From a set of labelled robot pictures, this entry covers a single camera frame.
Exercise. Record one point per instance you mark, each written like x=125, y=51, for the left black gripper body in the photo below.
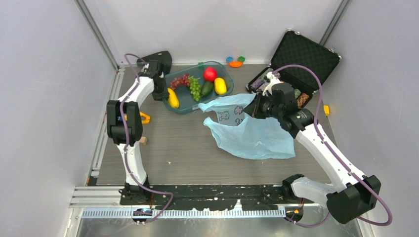
x=160, y=92

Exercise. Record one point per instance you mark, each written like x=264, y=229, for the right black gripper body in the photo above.
x=264, y=107

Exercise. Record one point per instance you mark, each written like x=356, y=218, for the light blue plastic bag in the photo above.
x=243, y=136

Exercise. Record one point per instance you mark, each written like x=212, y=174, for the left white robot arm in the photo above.
x=125, y=127

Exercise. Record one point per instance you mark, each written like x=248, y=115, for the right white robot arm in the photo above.
x=351, y=193

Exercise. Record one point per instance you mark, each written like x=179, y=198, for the purple fake grapes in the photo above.
x=183, y=80

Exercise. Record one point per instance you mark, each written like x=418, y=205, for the green fake grapes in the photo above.
x=195, y=89

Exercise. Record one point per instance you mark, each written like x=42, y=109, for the yellow fake lemon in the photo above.
x=220, y=86

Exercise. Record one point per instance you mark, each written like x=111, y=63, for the green fake avocado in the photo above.
x=207, y=88

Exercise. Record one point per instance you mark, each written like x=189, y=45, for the red fake apple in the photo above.
x=210, y=74

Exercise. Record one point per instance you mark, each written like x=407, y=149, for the black wedge device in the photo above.
x=164, y=57

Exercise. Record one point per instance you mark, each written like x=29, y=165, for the teal plastic fruit container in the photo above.
x=187, y=104

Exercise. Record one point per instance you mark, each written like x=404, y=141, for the orange yellow toy truck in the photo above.
x=145, y=119

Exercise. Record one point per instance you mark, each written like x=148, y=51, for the tan wooden cube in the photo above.
x=143, y=140

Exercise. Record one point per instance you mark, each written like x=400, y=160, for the yellow toy block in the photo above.
x=326, y=110

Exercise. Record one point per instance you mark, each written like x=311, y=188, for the black poker chip case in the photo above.
x=295, y=48

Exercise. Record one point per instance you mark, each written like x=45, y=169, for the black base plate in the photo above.
x=212, y=197

